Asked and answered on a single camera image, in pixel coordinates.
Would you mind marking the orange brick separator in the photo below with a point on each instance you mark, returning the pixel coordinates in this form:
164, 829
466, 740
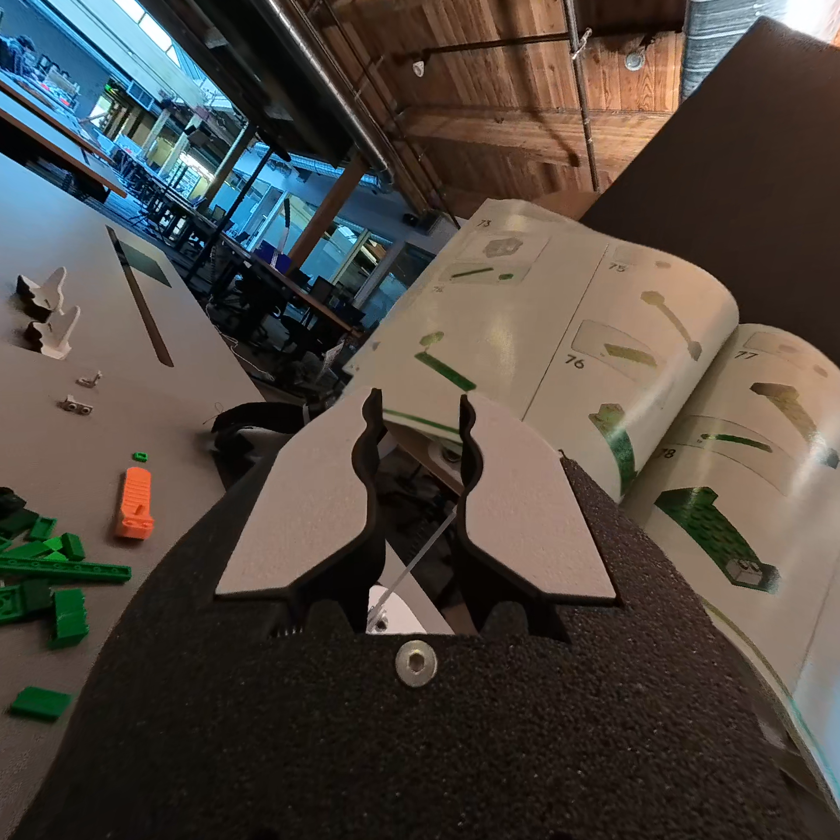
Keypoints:
134, 502

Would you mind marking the wooden office table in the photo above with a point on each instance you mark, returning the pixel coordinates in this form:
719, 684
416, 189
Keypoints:
59, 141

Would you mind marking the lego instruction booklet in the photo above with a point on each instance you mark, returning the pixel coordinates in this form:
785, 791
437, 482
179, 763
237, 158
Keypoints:
630, 341

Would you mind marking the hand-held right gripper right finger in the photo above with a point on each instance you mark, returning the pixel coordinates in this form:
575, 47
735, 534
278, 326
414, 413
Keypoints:
538, 525

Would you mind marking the pile of green lego bricks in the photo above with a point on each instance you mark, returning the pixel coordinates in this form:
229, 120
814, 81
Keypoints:
39, 571

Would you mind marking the dark partition panel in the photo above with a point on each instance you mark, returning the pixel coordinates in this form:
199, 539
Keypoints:
735, 184

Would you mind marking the flat green lego tile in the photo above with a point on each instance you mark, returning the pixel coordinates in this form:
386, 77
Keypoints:
40, 703

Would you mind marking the metal ceiling duct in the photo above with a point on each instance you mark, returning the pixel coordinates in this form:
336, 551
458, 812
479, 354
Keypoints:
328, 85

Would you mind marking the idle black white gripper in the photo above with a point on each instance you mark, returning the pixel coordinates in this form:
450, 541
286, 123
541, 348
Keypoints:
256, 426

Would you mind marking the small white lego bracket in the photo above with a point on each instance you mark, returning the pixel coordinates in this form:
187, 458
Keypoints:
88, 379
77, 406

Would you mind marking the wooden post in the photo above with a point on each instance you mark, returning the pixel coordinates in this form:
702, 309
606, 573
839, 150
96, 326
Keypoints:
328, 210

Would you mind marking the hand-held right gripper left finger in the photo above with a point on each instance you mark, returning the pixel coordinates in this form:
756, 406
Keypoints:
302, 518

